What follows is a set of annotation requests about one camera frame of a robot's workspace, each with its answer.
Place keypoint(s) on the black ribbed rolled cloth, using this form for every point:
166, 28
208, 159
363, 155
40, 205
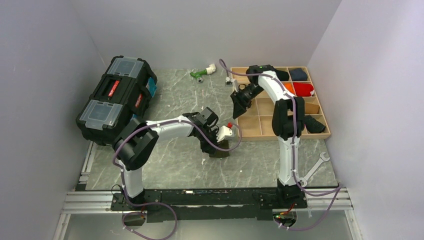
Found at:
313, 125

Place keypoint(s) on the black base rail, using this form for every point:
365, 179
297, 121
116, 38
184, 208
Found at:
259, 203

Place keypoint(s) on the orange rolled cloth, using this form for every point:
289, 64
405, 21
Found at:
289, 87

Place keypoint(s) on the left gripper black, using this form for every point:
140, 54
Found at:
210, 149

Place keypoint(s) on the aluminium frame rail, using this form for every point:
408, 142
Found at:
99, 202

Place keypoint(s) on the brown rolled cloth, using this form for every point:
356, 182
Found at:
311, 108

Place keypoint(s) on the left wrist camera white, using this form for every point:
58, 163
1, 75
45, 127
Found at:
225, 132

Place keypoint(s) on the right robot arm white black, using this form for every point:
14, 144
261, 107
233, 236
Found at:
287, 124

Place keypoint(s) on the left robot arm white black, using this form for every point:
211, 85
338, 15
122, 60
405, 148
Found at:
134, 145

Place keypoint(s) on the wooden compartment tray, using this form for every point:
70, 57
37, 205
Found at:
271, 102

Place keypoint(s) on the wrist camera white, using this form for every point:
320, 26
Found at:
225, 132
230, 82

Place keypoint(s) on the silver wrench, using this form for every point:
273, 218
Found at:
323, 158

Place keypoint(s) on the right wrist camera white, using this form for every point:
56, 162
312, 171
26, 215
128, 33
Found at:
230, 82

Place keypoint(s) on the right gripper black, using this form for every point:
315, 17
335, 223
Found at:
239, 105

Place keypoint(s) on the green white pipe fitting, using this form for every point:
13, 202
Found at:
198, 76

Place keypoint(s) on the black plastic toolbox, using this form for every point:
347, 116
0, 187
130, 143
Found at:
123, 92

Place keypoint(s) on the red rolled cloth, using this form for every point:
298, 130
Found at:
303, 89

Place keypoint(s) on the olive green underwear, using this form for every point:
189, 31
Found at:
219, 154

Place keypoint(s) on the navy rolled cloth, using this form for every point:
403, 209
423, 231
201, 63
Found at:
298, 74

